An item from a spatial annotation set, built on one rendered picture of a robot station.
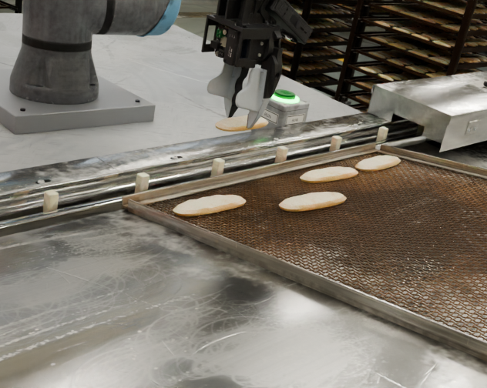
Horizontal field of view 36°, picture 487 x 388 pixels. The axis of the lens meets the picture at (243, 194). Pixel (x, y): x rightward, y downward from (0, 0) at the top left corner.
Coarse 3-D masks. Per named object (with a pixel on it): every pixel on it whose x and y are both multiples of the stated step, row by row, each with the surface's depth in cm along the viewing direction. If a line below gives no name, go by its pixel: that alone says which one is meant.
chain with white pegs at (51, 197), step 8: (384, 128) 140; (336, 136) 131; (384, 136) 140; (336, 144) 130; (280, 152) 120; (216, 160) 111; (280, 160) 121; (216, 168) 111; (136, 176) 102; (144, 176) 101; (136, 184) 102; (144, 184) 101; (48, 192) 91; (56, 192) 92; (48, 200) 91; (56, 200) 92; (48, 208) 92; (56, 208) 92
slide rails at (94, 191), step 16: (400, 128) 149; (416, 128) 151; (320, 144) 132; (432, 144) 154; (224, 160) 117; (240, 160) 118; (256, 160) 119; (288, 160) 122; (160, 176) 107; (176, 176) 108; (64, 192) 97; (80, 192) 98; (96, 192) 98; (112, 192) 100; (0, 208) 90; (16, 208) 91; (32, 208) 92; (64, 208) 93
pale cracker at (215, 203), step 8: (192, 200) 88; (200, 200) 88; (208, 200) 88; (216, 200) 88; (224, 200) 89; (232, 200) 89; (240, 200) 90; (176, 208) 86; (184, 208) 86; (192, 208) 86; (200, 208) 86; (208, 208) 87; (216, 208) 87; (224, 208) 88; (232, 208) 89
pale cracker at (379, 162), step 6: (378, 156) 114; (384, 156) 114; (390, 156) 114; (360, 162) 110; (366, 162) 110; (372, 162) 110; (378, 162) 110; (384, 162) 111; (390, 162) 112; (396, 162) 113; (360, 168) 109; (366, 168) 109; (372, 168) 109; (378, 168) 109; (384, 168) 110
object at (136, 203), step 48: (144, 192) 89; (192, 192) 94; (240, 192) 96; (288, 192) 97; (384, 192) 99; (432, 192) 101; (480, 192) 101; (288, 240) 80; (336, 240) 81; (384, 240) 82; (432, 240) 82; (480, 240) 83; (336, 288) 67; (432, 288) 70; (480, 288) 71; (432, 336) 61; (480, 336) 61
